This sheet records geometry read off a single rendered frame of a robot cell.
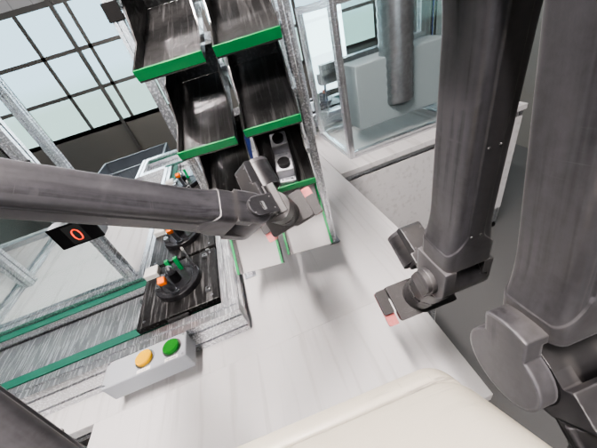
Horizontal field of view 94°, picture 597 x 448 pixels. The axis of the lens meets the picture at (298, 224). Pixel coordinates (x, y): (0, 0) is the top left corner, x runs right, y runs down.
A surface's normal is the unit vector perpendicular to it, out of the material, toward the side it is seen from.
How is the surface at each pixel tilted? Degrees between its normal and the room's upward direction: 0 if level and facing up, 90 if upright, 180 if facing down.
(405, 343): 0
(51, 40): 90
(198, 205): 50
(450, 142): 90
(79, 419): 0
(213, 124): 25
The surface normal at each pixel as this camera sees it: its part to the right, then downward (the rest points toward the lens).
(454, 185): -0.92, 0.37
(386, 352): -0.24, -0.76
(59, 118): 0.26, 0.54
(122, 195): 0.61, -0.40
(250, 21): -0.16, -0.45
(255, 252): -0.08, -0.13
